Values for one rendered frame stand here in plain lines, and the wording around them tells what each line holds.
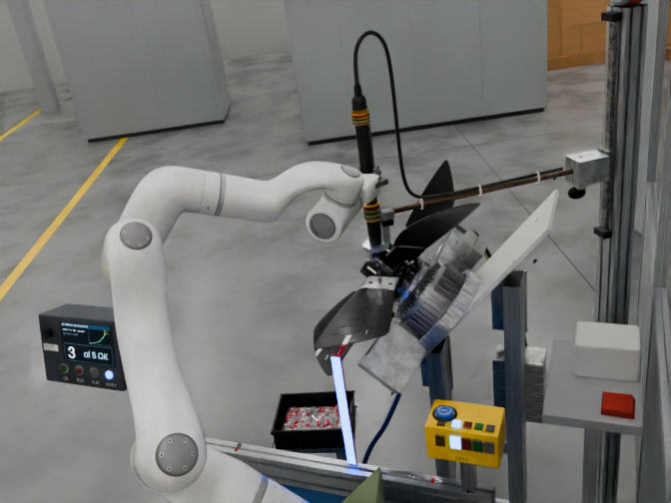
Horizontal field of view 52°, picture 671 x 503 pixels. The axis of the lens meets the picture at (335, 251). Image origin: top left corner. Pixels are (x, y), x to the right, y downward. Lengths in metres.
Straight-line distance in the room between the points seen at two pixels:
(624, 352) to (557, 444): 1.19
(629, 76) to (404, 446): 1.84
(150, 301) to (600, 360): 1.23
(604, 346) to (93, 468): 2.35
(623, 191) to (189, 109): 7.34
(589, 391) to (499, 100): 5.78
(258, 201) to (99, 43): 7.63
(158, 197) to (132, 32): 7.52
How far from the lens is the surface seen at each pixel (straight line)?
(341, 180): 1.43
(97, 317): 1.87
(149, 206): 1.39
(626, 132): 2.00
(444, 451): 1.58
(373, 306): 1.77
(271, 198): 1.43
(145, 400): 1.26
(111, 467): 3.41
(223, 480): 1.31
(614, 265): 2.14
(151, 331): 1.30
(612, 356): 2.00
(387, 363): 1.88
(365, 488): 1.41
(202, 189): 1.40
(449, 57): 7.31
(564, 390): 1.99
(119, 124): 9.14
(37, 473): 3.57
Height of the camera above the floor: 2.08
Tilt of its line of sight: 25 degrees down
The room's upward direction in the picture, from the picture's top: 8 degrees counter-clockwise
